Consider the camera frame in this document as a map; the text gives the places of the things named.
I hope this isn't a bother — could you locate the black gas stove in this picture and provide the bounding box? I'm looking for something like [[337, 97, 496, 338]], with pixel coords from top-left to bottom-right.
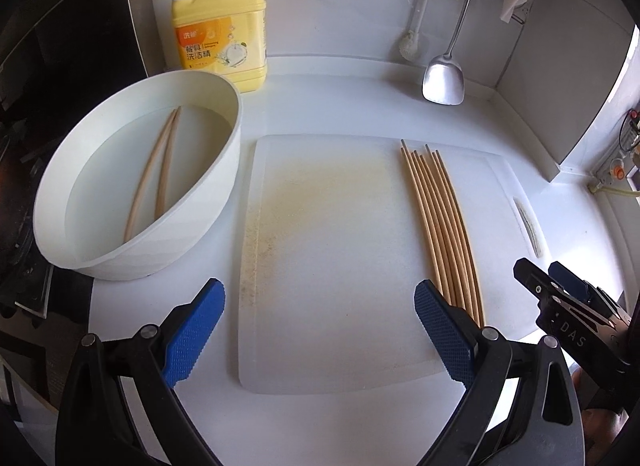
[[0, 121, 56, 321]]

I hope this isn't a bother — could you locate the white plastic basin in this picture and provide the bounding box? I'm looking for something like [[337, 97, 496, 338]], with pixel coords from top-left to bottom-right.
[[32, 70, 243, 281]]

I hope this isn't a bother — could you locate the yellow gas hose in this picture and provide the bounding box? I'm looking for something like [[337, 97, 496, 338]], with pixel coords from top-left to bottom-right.
[[587, 185, 640, 197]]

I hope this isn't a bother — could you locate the long wooden chopstick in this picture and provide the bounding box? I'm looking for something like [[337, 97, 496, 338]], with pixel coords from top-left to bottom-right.
[[154, 108, 183, 221], [123, 106, 181, 243]]

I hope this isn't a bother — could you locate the stainless steel spatula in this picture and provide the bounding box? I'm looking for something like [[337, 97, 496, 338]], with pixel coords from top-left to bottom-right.
[[421, 0, 488, 105]]

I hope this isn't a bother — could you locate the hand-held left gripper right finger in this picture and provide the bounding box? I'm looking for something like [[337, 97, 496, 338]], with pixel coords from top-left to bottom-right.
[[414, 280, 586, 466]]

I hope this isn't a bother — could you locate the black cable loop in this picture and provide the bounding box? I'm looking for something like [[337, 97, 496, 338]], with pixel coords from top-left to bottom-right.
[[619, 108, 640, 151]]

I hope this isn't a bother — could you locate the gas valve with orange knob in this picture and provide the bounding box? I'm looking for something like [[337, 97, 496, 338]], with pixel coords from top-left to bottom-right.
[[590, 156, 628, 194]]

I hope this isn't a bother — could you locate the row of wooden chopsticks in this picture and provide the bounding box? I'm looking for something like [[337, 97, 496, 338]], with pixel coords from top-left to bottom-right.
[[400, 140, 487, 329]]

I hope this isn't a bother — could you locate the yellow detergent pump bottle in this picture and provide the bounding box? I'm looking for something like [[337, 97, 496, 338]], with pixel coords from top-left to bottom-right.
[[154, 0, 268, 94]]

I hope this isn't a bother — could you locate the person's right hand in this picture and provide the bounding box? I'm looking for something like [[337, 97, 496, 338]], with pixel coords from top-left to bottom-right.
[[572, 368, 626, 454]]

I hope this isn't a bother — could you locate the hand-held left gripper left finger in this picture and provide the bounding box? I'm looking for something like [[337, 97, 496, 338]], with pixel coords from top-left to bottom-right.
[[55, 278, 226, 466]]

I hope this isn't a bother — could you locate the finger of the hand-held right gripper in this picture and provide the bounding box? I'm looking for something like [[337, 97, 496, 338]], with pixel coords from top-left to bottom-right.
[[513, 258, 568, 319], [547, 261, 628, 319]]

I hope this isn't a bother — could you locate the white bottle brush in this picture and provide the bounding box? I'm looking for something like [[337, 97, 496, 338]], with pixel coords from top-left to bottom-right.
[[398, 0, 441, 64]]

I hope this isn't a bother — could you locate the white plastic cutting board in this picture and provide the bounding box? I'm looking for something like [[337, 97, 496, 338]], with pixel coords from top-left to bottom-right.
[[237, 134, 546, 394]]

